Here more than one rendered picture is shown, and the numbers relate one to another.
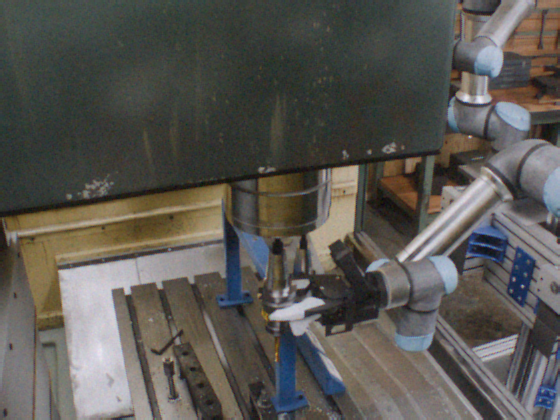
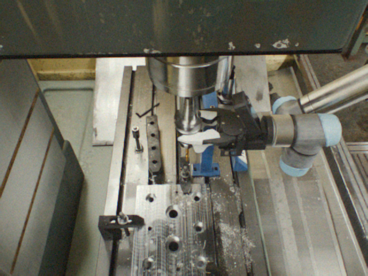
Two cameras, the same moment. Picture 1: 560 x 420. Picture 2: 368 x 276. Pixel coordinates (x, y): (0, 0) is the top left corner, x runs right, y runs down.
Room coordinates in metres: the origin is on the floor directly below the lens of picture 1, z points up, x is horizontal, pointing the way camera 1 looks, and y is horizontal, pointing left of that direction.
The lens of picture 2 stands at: (0.35, -0.13, 1.90)
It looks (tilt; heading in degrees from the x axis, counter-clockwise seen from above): 51 degrees down; 18
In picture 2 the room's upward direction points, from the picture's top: straight up
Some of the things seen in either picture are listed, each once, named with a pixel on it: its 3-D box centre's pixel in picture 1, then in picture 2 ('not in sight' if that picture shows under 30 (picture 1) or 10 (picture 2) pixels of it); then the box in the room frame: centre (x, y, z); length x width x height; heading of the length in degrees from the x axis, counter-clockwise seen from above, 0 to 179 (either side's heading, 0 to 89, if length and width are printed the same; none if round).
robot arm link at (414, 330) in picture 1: (412, 316); (296, 149); (0.93, -0.25, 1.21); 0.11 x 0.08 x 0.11; 18
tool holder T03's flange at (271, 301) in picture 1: (277, 292); (188, 121); (0.81, 0.01, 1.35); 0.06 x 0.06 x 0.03
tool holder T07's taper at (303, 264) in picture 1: (303, 260); (229, 85); (1.06, -0.04, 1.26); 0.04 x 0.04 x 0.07
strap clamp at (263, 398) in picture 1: (263, 412); (185, 177); (0.90, 0.04, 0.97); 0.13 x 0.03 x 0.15; 19
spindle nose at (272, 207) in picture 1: (277, 177); (189, 41); (0.81, 0.01, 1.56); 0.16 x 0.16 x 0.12
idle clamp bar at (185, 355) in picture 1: (197, 386); (153, 146); (1.01, 0.20, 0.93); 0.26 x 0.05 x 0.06; 24
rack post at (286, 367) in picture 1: (285, 358); (207, 145); (0.99, 0.00, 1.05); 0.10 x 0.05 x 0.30; 109
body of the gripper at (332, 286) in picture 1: (347, 299); (242, 133); (0.86, -0.11, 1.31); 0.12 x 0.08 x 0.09; 109
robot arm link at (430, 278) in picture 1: (424, 280); (311, 130); (0.91, -0.26, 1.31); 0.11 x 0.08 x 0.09; 109
